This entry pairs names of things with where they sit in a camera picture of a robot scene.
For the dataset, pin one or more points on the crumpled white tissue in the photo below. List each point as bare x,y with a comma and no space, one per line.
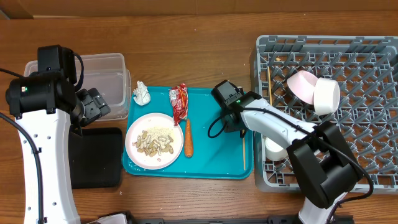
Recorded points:
141,94

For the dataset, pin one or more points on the white bowl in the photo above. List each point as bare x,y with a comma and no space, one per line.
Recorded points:
326,96

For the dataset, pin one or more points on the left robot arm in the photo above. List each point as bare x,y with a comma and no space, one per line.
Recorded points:
45,107

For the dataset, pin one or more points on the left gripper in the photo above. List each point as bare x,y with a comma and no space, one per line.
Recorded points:
95,104

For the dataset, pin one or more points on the white cup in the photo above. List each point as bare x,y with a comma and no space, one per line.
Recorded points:
274,152

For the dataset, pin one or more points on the clear plastic bin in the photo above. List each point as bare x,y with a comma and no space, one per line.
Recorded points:
109,75

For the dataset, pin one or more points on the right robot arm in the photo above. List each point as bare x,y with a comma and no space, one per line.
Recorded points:
323,163

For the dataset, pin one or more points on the red snack wrapper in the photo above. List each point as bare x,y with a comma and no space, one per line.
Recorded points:
179,100

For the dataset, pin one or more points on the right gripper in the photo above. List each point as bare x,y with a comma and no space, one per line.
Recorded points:
232,123

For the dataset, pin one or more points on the white plate with peanuts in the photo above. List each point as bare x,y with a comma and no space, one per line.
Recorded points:
153,141

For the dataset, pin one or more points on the teal plastic tray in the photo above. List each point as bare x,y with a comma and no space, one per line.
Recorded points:
214,156

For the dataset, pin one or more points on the grey dishwasher rack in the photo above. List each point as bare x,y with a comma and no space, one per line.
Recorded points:
365,68

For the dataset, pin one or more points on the wooden chopstick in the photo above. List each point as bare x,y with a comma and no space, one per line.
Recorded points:
244,149
269,84

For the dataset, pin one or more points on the black plastic tray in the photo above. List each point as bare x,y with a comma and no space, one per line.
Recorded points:
95,158

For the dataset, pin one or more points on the orange carrot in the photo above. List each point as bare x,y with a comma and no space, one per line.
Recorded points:
188,147

